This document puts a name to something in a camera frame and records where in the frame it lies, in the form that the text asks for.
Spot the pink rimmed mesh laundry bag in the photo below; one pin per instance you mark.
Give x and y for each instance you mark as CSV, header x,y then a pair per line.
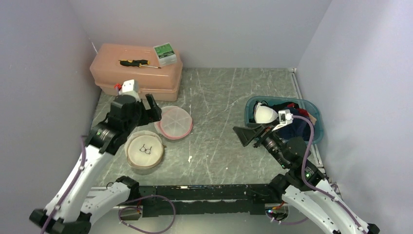
x,y
175,123

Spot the beige mesh laundry bag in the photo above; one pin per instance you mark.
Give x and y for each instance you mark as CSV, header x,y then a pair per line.
x,y
144,150

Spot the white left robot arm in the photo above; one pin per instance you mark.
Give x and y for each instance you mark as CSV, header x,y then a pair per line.
x,y
69,212

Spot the pink plastic storage box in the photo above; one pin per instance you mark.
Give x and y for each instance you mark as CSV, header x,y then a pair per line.
x,y
162,82

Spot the white bra with black trim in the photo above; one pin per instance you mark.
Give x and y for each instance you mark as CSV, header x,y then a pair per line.
x,y
263,114

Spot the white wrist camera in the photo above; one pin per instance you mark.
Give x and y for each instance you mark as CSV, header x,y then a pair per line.
x,y
285,118
129,87

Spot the black bra in basin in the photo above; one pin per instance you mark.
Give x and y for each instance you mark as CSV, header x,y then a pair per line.
x,y
276,107

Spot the black yellow screwdriver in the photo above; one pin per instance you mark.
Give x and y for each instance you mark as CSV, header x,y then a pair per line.
x,y
137,63

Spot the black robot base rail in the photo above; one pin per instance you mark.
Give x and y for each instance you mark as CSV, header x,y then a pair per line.
x,y
155,201

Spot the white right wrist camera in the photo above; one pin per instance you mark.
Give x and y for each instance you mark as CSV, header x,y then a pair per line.
x,y
285,118

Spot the red and navy bra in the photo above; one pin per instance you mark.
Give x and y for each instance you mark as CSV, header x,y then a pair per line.
x,y
299,127

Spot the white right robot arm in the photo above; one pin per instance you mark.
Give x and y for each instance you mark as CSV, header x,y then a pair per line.
x,y
304,186

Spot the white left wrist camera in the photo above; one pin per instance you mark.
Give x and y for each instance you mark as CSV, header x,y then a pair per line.
x,y
129,87

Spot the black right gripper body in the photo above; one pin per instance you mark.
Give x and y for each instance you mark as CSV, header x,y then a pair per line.
x,y
263,132

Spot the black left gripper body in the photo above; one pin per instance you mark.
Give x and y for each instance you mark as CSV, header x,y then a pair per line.
x,y
144,116

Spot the small green white box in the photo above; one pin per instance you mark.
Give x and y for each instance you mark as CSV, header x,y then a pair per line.
x,y
165,54

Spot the teal plastic basin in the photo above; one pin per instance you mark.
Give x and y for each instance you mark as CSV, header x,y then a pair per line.
x,y
307,105

